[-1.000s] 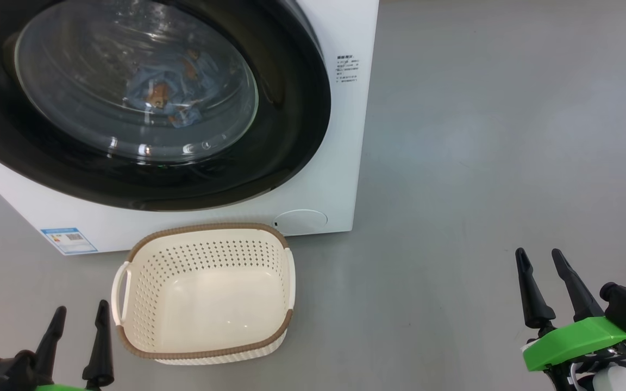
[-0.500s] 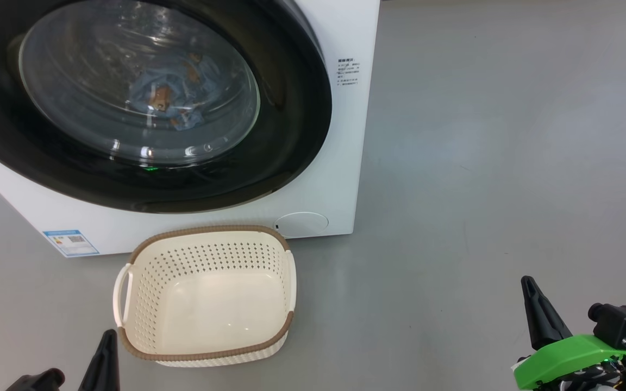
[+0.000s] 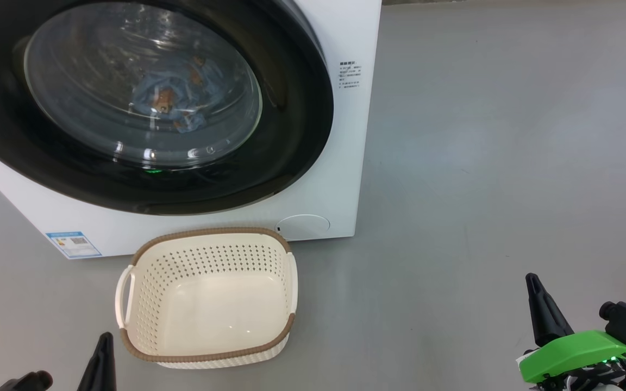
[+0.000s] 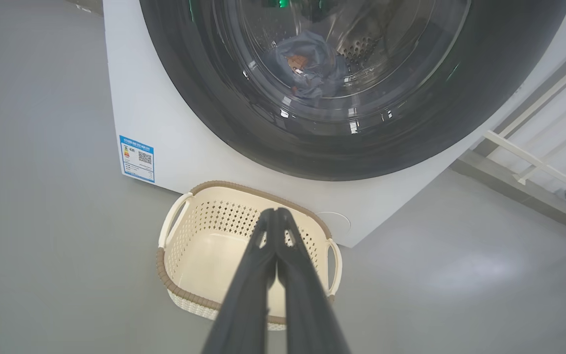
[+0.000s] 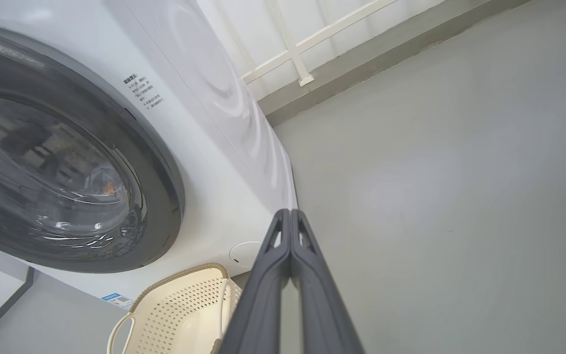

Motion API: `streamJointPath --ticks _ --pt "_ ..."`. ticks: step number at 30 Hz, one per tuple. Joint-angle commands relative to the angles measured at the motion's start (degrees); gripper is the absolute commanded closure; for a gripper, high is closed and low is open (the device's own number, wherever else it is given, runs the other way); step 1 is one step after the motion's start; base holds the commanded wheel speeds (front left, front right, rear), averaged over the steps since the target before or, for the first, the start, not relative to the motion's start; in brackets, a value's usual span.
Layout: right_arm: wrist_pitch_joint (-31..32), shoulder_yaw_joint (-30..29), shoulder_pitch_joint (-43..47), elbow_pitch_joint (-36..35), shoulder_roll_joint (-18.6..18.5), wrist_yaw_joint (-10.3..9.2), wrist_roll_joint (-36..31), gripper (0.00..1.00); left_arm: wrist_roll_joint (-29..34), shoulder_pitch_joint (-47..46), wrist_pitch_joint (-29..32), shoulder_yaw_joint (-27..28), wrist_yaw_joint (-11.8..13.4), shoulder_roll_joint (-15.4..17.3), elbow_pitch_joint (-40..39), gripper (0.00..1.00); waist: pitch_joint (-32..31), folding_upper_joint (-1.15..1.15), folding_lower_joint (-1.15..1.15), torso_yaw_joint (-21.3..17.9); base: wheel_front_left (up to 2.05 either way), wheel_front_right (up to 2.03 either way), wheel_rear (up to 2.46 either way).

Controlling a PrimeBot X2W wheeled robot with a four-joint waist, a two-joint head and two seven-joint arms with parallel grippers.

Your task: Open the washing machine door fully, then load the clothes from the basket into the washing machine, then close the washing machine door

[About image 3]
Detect white front-load washing machine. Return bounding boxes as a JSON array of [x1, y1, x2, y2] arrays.
[[0, 0, 383, 260]]

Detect round white filter cover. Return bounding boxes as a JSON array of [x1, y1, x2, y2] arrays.
[[276, 214, 331, 241]]

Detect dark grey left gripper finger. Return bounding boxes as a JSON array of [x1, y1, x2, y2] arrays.
[[77, 332, 106, 391], [101, 332, 117, 391]]

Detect blue bear-print garment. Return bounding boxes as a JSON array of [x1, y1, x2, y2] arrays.
[[131, 75, 210, 134]]

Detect blue white energy label sticker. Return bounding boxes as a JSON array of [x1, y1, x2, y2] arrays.
[[46, 232, 103, 260]]

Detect cream perforated laundry basket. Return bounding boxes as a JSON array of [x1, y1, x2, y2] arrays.
[[115, 227, 298, 370]]

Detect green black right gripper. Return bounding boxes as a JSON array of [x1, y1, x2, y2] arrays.
[[518, 273, 626, 391]]

